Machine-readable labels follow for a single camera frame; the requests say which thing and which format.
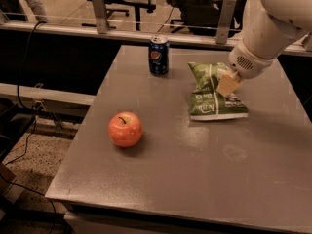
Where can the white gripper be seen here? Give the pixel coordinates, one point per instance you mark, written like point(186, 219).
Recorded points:
point(246, 63)

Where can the green jalapeno chip bag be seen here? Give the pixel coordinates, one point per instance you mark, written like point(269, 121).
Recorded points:
point(206, 103)

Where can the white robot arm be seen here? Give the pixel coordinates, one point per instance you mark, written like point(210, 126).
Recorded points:
point(277, 24)

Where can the blue pepsi can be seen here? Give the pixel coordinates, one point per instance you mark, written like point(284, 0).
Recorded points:
point(158, 54)

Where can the red apple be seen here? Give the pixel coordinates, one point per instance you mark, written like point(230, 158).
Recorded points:
point(125, 129)

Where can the right metal rail bracket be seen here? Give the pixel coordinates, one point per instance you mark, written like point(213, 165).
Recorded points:
point(225, 19)

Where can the metal rail bracket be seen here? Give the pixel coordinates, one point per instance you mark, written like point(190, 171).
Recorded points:
point(101, 16)
point(225, 19)

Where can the left metal rail bracket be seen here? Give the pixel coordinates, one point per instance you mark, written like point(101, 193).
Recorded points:
point(101, 16)

